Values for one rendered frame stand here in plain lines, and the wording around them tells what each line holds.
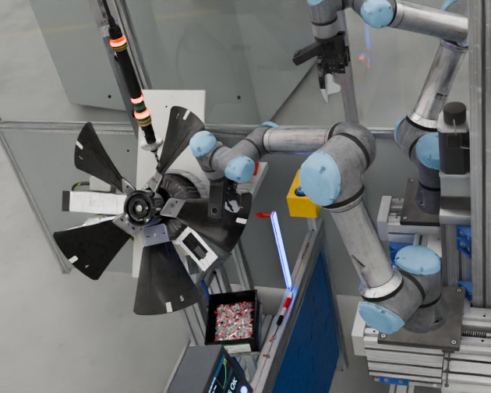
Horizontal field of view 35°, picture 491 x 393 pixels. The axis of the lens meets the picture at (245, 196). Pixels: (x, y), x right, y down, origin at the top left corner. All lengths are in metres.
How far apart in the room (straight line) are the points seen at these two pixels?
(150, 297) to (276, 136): 0.76
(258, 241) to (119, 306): 0.87
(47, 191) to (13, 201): 1.15
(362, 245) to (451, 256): 0.49
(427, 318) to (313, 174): 0.60
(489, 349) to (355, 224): 0.60
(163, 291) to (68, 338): 1.49
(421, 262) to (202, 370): 0.64
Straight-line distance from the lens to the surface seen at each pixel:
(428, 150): 2.47
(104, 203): 2.80
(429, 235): 2.63
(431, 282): 2.11
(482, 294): 2.40
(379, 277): 1.98
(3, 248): 4.73
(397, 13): 2.17
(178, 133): 2.55
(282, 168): 3.25
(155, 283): 2.57
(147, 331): 3.86
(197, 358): 2.01
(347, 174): 1.83
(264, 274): 3.74
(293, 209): 2.69
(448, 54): 2.48
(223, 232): 2.45
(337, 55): 2.30
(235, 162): 2.12
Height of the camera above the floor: 2.74
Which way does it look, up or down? 38 degrees down
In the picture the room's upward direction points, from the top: 14 degrees counter-clockwise
